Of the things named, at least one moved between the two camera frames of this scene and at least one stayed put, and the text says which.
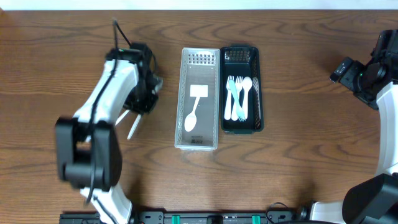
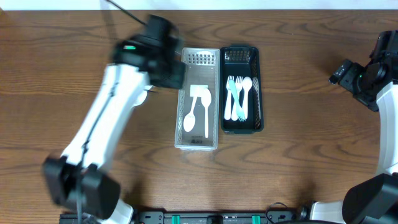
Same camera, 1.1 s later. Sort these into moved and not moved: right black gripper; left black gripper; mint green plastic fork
Moved: left black gripper
Not moved: right black gripper; mint green plastic fork
